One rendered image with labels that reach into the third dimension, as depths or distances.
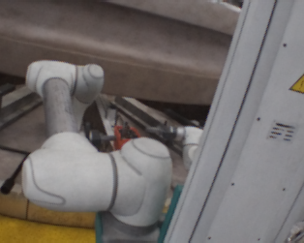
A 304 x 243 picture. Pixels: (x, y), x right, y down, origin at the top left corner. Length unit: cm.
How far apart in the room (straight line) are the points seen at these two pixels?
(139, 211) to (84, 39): 178
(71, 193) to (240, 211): 41
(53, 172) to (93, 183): 10
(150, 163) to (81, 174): 17
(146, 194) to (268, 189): 31
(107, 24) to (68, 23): 30
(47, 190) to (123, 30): 187
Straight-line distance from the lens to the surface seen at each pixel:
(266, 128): 72
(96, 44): 244
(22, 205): 228
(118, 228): 90
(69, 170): 75
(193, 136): 197
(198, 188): 72
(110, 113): 234
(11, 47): 244
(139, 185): 80
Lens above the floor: 151
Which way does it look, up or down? 19 degrees down
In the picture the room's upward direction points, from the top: 15 degrees clockwise
